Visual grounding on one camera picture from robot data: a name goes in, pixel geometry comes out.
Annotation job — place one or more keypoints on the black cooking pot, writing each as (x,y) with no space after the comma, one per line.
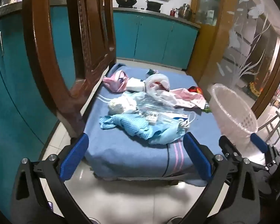
(154,5)

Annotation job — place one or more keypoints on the red wrapper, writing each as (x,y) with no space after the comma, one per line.
(195,90)

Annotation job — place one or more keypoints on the wooden glass cabinet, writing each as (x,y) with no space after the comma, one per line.
(207,9)

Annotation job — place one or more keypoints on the teal side cabinet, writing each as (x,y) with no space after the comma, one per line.
(16,86)

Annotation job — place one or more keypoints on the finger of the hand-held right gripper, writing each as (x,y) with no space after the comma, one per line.
(227,145)
(259,142)

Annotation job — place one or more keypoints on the yellow toy truck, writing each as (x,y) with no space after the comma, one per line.
(255,89)

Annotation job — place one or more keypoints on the steel pot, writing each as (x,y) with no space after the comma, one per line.
(184,11)

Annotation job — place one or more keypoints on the green wrapper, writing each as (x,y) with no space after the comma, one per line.
(206,108)

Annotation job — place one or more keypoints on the small red bottle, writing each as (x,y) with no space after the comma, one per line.
(172,12)

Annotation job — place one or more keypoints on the pink plastic bag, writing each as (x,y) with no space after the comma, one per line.
(115,81)

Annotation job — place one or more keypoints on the white translucent plastic bag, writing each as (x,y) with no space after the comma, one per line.
(158,91)

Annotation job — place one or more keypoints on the pink and white wrapper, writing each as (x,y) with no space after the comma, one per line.
(189,98)

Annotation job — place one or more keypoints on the blue striped blanket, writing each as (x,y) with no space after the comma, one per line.
(121,156)

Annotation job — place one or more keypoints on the clear plastic packaging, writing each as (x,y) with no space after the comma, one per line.
(154,107)

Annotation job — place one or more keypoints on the teal kitchen cabinet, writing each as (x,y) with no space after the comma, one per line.
(154,37)

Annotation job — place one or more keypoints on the light blue knitted cloth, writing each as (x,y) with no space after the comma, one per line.
(130,126)

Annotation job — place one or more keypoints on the etched glass door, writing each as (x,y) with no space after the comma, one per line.
(247,39)

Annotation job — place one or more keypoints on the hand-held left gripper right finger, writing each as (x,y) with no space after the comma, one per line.
(197,156)

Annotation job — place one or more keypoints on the dark green plastic bag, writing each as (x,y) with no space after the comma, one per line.
(151,71)

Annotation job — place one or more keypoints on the white paper box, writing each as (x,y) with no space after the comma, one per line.
(135,85)

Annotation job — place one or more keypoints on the metal chair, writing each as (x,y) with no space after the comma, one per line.
(274,121)

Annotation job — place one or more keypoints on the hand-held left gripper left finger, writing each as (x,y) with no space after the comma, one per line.
(74,155)

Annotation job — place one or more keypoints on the carved wooden chair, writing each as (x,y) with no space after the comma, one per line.
(49,74)

